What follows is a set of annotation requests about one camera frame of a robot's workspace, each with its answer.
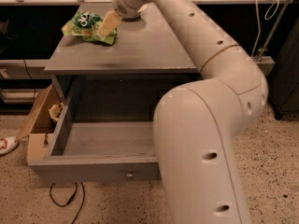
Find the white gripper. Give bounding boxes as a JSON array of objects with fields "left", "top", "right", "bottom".
[{"left": 96, "top": 0, "right": 147, "bottom": 37}]

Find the green rice chip bag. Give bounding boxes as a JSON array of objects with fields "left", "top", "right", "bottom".
[{"left": 62, "top": 11, "right": 117, "bottom": 45}]

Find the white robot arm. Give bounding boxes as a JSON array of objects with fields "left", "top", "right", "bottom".
[{"left": 100, "top": 0, "right": 268, "bottom": 224}]

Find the grey open top drawer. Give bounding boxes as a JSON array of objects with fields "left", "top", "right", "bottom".
[{"left": 28, "top": 83, "right": 159, "bottom": 183}]

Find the metal drawer knob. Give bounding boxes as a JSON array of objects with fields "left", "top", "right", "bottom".
[{"left": 126, "top": 170, "right": 135, "bottom": 180}]

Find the grey cabinet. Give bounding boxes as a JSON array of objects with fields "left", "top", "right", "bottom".
[{"left": 45, "top": 5, "right": 200, "bottom": 122}]

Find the crumpled yellow paper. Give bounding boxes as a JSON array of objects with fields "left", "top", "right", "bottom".
[{"left": 49, "top": 103, "right": 64, "bottom": 123}]

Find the brown cardboard box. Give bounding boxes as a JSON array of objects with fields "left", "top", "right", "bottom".
[{"left": 16, "top": 85, "right": 61, "bottom": 163}]

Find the white red shoe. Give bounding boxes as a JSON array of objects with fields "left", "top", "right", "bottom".
[{"left": 0, "top": 136, "right": 18, "bottom": 155}]

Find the grey wall ledge rail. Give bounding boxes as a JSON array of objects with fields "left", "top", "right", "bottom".
[{"left": 0, "top": 56, "right": 277, "bottom": 80}]

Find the white hanging cable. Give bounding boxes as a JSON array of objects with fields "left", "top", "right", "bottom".
[{"left": 250, "top": 0, "right": 280, "bottom": 59}]

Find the black floor cable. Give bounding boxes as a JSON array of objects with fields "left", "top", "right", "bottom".
[{"left": 50, "top": 181, "right": 86, "bottom": 224}]

